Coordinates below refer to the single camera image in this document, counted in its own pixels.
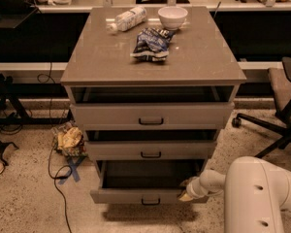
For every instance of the colourful snack bag on floor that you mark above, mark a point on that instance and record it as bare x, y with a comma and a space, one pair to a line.
68, 140

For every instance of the blue crumpled chip bag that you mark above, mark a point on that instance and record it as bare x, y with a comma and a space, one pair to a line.
153, 44

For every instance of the grey bottom drawer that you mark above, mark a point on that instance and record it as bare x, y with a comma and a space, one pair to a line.
144, 182

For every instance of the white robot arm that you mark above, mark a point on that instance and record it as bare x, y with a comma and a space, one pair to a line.
255, 192

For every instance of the grey drawer cabinet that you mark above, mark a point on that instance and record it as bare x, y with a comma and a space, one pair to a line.
200, 68

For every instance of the grey top drawer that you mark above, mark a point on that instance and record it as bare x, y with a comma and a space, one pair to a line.
152, 116

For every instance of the grey drawer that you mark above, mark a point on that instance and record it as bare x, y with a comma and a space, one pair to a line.
152, 116
144, 182
147, 150

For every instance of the black tripod stand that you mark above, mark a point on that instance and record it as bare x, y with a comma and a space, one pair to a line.
3, 146

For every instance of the blue tape cross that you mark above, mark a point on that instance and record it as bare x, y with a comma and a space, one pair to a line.
73, 164

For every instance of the black desk frame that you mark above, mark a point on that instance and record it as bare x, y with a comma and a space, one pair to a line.
13, 92

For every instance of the white bowl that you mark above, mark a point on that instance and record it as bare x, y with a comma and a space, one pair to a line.
172, 17

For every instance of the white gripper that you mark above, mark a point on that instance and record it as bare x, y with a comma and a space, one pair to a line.
195, 188

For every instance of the clear plastic water bottle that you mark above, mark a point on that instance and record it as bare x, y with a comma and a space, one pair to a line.
128, 20

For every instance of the grey middle drawer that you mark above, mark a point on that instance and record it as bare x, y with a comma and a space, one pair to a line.
147, 150

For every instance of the black office chair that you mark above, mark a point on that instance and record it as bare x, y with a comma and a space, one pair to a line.
280, 80

